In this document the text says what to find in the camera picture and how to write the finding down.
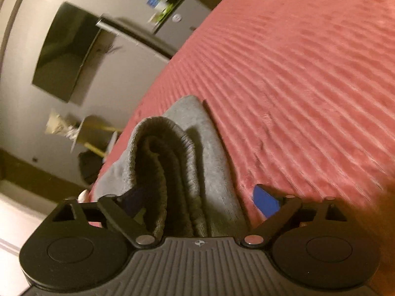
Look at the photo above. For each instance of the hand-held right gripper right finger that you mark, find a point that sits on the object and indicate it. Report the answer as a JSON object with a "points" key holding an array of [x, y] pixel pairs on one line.
{"points": [[267, 200]]}

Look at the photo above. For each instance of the dark bag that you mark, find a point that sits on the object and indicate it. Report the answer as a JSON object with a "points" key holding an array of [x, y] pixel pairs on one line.
{"points": [[91, 166]]}

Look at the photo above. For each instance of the black wall television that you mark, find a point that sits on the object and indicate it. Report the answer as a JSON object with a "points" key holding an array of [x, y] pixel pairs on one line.
{"points": [[64, 55]]}

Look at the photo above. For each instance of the white plush toy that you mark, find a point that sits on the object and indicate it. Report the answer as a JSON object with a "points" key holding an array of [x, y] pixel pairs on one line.
{"points": [[84, 195]]}

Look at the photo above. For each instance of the red ribbed bed blanket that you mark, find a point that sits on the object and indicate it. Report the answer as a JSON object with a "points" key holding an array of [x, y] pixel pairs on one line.
{"points": [[293, 83]]}

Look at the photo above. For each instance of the grey cabinet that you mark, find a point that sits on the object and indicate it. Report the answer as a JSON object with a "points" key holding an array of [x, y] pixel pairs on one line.
{"points": [[185, 27]]}

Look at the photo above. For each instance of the pale flower bouquet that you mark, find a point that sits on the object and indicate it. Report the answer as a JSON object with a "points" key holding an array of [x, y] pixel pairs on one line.
{"points": [[60, 125]]}

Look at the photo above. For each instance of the side table with gold legs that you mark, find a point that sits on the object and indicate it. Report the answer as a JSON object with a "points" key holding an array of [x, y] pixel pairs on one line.
{"points": [[92, 129]]}

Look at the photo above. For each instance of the grey pants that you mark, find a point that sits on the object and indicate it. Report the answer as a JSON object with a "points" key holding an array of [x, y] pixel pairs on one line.
{"points": [[213, 154]]}

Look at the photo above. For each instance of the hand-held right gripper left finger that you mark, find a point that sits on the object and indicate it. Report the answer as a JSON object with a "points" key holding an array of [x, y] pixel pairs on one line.
{"points": [[132, 203]]}

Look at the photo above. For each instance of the blue and white container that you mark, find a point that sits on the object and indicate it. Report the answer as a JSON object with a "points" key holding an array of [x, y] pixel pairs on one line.
{"points": [[156, 2]]}

